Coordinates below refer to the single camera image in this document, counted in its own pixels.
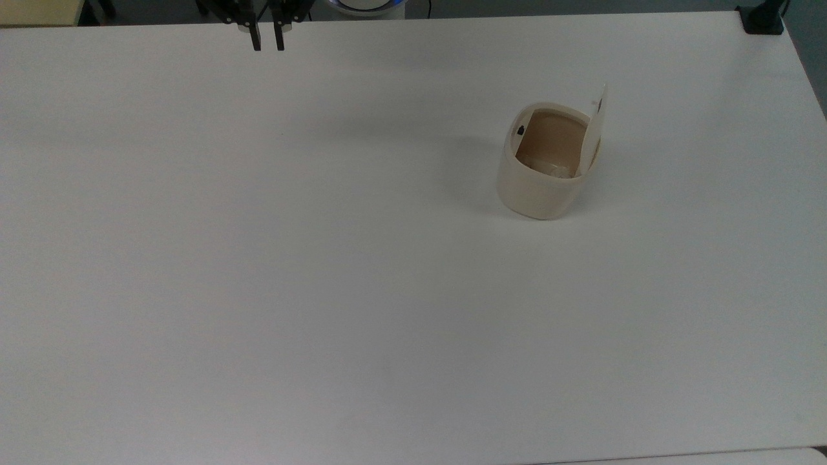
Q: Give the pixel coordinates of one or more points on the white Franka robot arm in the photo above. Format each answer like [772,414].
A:
[365,5]

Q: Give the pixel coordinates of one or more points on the cream lidded trash bin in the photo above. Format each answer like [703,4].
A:
[543,194]

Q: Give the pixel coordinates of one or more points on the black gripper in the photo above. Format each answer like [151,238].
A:
[219,5]

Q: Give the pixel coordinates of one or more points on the black table clamp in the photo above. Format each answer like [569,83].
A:
[762,22]

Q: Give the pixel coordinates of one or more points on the white table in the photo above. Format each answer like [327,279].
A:
[711,457]

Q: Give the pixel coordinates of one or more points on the beige wooden furniture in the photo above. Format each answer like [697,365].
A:
[39,11]

